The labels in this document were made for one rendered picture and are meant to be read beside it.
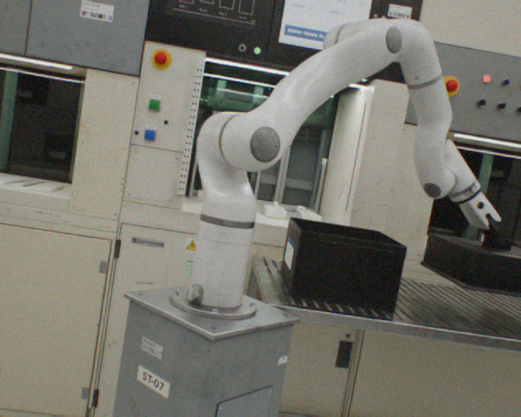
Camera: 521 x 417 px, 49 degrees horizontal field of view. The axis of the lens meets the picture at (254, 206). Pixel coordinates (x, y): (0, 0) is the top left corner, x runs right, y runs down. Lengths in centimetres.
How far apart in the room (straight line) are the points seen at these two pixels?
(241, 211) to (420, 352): 116
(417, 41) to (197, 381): 93
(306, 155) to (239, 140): 174
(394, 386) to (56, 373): 118
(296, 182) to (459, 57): 110
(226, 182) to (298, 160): 164
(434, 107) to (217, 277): 71
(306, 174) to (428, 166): 139
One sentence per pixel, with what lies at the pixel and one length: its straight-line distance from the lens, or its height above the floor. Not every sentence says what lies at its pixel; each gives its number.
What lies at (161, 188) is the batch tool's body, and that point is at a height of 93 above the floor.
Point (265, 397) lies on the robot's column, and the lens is 131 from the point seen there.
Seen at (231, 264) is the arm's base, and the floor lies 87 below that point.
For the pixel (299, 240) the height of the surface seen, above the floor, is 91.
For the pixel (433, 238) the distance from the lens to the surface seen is 176.
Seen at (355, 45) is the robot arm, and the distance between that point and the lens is 131.
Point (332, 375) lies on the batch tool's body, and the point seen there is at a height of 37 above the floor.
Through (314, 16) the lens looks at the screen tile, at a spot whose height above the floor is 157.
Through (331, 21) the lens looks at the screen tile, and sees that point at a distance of 200.
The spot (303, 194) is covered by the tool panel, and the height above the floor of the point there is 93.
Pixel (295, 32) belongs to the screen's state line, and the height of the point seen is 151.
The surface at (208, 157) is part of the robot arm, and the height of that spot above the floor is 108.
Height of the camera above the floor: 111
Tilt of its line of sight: 6 degrees down
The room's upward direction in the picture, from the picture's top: 9 degrees clockwise
